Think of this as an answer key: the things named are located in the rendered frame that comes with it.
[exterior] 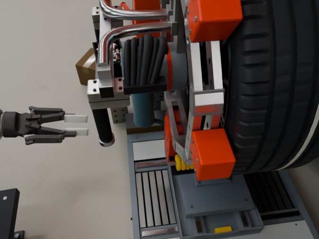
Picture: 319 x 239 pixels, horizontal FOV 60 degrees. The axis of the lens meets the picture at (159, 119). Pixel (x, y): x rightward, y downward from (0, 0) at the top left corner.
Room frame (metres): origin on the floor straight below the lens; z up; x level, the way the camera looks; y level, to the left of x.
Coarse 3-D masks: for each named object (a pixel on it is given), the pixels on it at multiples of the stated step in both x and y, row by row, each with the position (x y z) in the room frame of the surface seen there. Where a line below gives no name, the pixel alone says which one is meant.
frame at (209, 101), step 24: (168, 0) 0.88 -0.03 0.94; (192, 48) 0.46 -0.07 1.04; (216, 48) 0.47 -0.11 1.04; (192, 72) 0.43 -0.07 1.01; (216, 72) 0.43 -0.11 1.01; (168, 96) 0.75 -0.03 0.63; (192, 96) 0.40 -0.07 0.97; (216, 96) 0.40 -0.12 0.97; (192, 120) 0.39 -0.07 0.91; (216, 120) 0.39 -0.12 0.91
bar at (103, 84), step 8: (104, 16) 0.70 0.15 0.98; (104, 24) 0.66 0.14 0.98; (112, 24) 0.71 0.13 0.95; (104, 32) 0.62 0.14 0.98; (112, 48) 0.56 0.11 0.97; (112, 56) 0.52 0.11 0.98; (112, 64) 0.49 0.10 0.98; (112, 72) 0.47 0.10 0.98; (104, 80) 0.44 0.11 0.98; (112, 80) 0.44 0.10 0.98; (104, 88) 0.42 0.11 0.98; (112, 88) 0.42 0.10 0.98; (104, 96) 0.42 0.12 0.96; (112, 96) 0.42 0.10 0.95
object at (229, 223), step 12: (168, 168) 0.74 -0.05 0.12; (180, 204) 0.54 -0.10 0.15; (180, 216) 0.48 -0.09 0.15; (204, 216) 0.48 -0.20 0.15; (216, 216) 0.48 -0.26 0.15; (228, 216) 0.48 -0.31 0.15; (240, 216) 0.47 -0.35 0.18; (252, 216) 0.48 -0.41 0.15; (180, 228) 0.42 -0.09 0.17; (192, 228) 0.42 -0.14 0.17; (204, 228) 0.42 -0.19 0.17; (216, 228) 0.42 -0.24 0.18; (228, 228) 0.42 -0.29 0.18; (240, 228) 0.42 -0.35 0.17; (252, 228) 0.42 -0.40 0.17
